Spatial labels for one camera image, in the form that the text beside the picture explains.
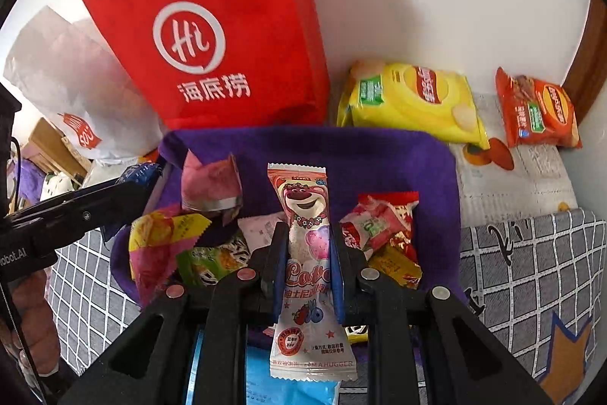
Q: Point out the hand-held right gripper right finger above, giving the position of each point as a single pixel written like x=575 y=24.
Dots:
x=338 y=279

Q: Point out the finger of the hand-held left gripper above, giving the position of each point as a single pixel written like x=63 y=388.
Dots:
x=85 y=201
x=104 y=220

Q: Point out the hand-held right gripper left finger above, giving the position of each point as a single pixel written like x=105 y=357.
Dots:
x=278 y=277

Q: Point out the blue snack packet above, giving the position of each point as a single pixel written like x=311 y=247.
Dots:
x=140 y=173

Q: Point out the gold candy packet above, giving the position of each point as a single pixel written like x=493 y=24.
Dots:
x=396 y=267

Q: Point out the green snack packet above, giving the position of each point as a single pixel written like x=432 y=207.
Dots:
x=213 y=265

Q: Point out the pink bear candy packet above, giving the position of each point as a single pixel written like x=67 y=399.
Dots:
x=303 y=205

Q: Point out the person's left hand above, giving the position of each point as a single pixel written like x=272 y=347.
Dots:
x=35 y=324

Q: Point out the white spotted bedding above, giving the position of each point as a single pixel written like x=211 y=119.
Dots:
x=54 y=186

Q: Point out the white pink snack packet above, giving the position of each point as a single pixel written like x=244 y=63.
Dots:
x=258 y=232

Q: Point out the black yellow snack packet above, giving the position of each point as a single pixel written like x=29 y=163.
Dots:
x=356 y=332

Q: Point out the red pink candy packet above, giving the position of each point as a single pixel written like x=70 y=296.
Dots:
x=372 y=227

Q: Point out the wooden headboard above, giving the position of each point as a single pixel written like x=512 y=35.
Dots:
x=57 y=144

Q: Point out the pink cartoon snack packet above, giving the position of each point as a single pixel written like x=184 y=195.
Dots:
x=154 y=281

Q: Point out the red candy wrapper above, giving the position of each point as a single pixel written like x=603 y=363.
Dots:
x=408 y=200

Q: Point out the crumpled pink snack packet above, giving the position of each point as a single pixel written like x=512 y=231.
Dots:
x=211 y=186

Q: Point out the blue tissue box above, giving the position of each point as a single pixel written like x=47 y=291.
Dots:
x=294 y=390

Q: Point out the white plastic shopping bag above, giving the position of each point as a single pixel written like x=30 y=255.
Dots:
x=71 y=77

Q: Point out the purple cloth bin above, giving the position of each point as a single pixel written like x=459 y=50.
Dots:
x=403 y=163

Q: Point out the grey checked cloth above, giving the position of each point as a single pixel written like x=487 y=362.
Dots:
x=521 y=272

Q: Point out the yellow chips bag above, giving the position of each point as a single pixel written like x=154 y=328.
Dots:
x=417 y=101

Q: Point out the red paper bag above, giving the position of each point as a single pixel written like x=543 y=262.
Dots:
x=227 y=6

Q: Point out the red chips bag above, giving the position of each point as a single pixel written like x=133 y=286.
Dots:
x=536 y=111

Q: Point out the brown wooden door frame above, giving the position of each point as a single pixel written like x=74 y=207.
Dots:
x=590 y=63

